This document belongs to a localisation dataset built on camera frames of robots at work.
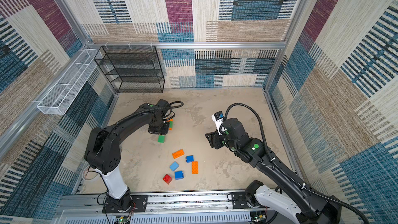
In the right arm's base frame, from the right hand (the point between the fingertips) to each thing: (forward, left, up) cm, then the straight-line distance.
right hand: (214, 135), depth 74 cm
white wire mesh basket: (+12, +70, +15) cm, 72 cm away
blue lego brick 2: (-12, +18, -19) cm, 29 cm away
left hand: (+9, +27, -13) cm, 31 cm away
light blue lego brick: (-8, +21, -20) cm, 30 cm away
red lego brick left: (-15, +23, -16) cm, 32 cm away
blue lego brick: (-4, +13, -20) cm, 24 cm away
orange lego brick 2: (-9, +10, -19) cm, 23 cm away
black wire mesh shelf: (+53, +54, -1) cm, 76 cm away
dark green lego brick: (+8, +30, -19) cm, 37 cm away
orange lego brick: (-1, +19, -19) cm, 27 cm away
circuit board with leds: (-30, -19, -21) cm, 42 cm away
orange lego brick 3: (+10, +21, -1) cm, 24 cm away
